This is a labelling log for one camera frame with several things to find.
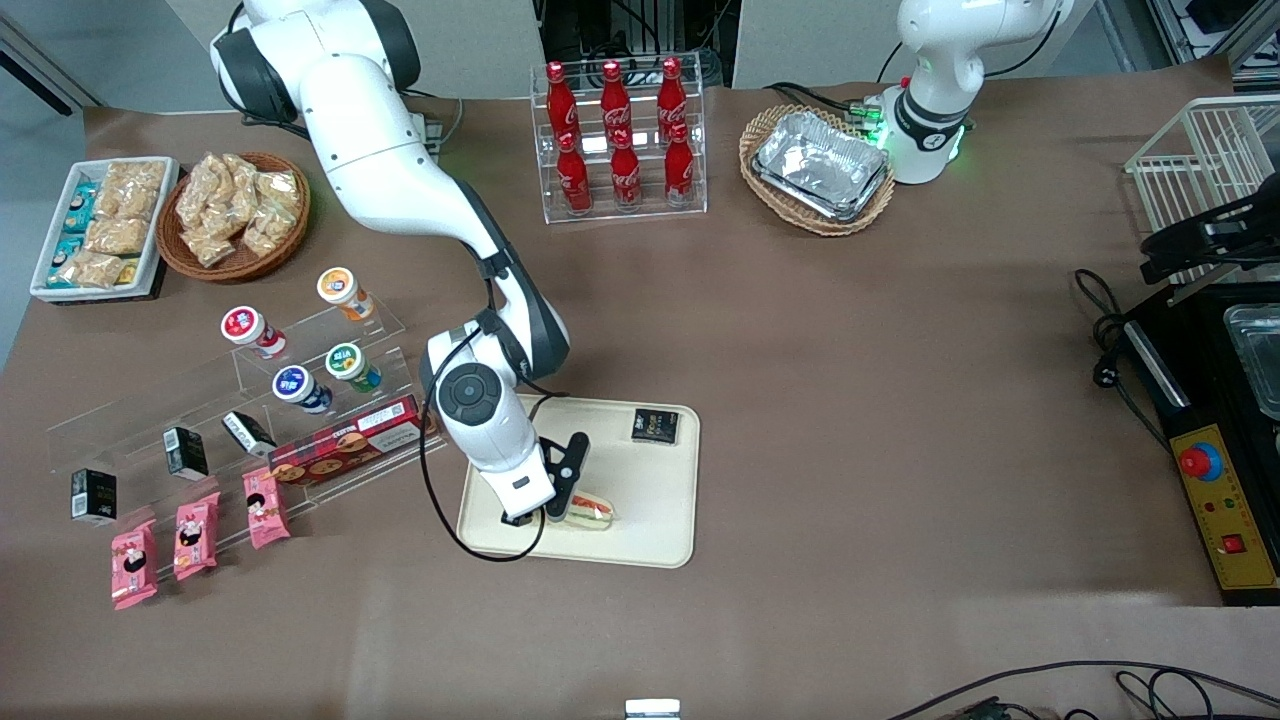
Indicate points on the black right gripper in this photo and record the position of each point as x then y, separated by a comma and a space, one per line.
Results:
514, 519

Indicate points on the triangular sandwich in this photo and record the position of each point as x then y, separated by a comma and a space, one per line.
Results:
592, 512

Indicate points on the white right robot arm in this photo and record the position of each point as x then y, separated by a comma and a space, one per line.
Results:
380, 150

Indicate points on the cream plastic serving tray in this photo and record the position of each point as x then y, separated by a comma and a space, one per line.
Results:
650, 500

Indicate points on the aluminium foil tray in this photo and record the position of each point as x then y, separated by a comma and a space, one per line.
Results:
820, 160

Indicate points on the white rectangular snack tray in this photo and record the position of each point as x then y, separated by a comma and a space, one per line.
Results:
50, 235

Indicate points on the black square snack packet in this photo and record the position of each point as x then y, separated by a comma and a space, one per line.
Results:
656, 426

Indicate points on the red cookie box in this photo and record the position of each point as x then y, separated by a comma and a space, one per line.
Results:
350, 442

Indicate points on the small white device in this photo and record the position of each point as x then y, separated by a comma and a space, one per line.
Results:
652, 710

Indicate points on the green lid yogurt cup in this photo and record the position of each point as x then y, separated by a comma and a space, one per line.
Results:
350, 365

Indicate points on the blue lid yogurt cup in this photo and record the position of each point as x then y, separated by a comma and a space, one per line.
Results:
298, 388

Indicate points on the pink snack packet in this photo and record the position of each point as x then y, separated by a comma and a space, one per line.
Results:
133, 565
266, 510
196, 537

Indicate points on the orange lid yogurt cup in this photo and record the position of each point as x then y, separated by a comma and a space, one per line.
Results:
342, 290

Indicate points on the small black carton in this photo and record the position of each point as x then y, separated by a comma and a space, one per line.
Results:
248, 433
186, 453
94, 497

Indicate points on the red cola bottle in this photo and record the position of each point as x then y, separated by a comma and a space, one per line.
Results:
560, 105
626, 175
574, 180
615, 105
672, 100
680, 170

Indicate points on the red lid yogurt cup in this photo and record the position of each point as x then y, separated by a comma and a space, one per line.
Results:
250, 328

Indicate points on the brown wicker basket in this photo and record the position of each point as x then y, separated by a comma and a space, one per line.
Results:
240, 265

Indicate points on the light wicker basket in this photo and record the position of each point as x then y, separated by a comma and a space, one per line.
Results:
800, 222

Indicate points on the clear acrylic bottle rack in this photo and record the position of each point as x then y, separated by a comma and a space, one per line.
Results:
690, 150

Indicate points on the clear bag of puffed snacks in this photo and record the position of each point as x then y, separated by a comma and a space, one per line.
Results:
264, 232
208, 245
278, 190
240, 195
200, 190

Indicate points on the clear acrylic step display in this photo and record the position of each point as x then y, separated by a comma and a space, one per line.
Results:
120, 420

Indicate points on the small yellow snack packet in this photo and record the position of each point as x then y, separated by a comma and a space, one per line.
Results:
128, 272

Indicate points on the clear bag of brown crackers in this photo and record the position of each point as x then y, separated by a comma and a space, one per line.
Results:
90, 268
135, 190
118, 236

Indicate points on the teal snack packet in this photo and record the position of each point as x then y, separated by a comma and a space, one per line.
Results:
82, 205
66, 250

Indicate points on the red emergency stop button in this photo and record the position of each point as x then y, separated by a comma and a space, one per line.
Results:
1200, 462

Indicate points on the black sealing machine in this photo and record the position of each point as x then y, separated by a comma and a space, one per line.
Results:
1200, 400

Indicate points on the black machine lever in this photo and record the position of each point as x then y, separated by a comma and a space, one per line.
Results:
1210, 240

